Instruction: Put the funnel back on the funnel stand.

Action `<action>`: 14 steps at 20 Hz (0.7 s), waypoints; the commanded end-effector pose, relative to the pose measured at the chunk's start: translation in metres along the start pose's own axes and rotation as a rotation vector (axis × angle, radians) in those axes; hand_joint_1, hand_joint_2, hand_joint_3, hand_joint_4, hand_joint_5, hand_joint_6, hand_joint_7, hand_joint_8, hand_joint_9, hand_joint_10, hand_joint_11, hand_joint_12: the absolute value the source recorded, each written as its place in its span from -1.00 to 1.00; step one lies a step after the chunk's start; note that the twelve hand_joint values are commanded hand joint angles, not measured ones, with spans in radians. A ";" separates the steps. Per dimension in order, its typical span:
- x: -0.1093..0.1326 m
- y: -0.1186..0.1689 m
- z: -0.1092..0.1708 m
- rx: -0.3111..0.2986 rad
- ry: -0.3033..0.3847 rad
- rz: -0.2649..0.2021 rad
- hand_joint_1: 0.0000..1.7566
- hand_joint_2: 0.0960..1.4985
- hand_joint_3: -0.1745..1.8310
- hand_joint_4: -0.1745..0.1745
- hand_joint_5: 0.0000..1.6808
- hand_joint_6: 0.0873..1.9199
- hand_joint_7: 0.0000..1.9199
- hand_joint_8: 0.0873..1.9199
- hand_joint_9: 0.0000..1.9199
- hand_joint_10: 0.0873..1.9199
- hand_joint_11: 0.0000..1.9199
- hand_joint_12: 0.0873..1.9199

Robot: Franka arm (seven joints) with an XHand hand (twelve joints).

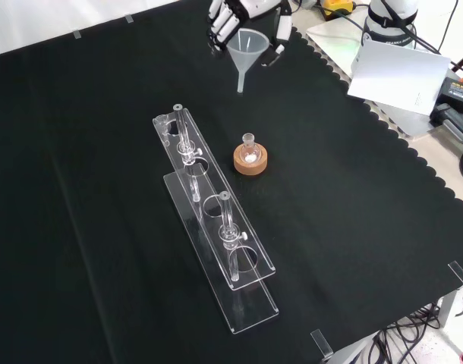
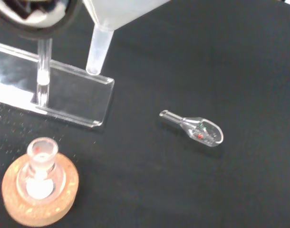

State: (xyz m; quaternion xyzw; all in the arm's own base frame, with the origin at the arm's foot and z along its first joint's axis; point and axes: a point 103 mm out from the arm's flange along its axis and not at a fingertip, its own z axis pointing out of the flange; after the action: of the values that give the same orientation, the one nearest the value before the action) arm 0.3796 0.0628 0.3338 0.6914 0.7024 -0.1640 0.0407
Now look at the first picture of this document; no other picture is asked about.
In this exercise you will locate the black table cloth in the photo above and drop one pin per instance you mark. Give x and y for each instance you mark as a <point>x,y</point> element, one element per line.
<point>349,189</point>

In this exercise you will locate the grey table leg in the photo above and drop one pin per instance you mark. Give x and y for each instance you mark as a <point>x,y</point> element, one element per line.
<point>449,307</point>

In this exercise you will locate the clear acrylic funnel stand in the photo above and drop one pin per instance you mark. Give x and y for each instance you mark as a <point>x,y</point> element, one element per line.
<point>250,303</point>

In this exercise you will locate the pale board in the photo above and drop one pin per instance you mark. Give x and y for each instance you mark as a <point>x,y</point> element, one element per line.
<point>398,76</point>

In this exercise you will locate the grey metal base plate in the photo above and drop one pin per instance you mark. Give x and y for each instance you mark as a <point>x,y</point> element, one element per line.
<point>330,38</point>

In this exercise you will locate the black clamp block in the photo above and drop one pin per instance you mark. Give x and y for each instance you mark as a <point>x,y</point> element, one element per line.
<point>453,123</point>

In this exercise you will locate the black power adapter orange label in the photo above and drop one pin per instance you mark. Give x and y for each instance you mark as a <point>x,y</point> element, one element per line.
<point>459,91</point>

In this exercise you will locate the translucent plastic funnel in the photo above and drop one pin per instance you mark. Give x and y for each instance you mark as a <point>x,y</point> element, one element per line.
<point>246,53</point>

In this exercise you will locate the small round-bottom glass flask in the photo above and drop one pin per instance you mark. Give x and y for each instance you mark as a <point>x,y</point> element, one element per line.
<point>250,151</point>

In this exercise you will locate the clear acrylic cloth clip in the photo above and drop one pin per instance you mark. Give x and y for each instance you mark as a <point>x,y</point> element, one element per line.
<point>322,343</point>
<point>459,273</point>

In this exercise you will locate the yellow stop button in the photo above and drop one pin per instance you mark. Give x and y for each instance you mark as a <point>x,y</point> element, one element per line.
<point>339,4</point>

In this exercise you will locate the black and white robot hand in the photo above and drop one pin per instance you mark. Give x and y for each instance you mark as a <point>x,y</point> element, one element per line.
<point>225,22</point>

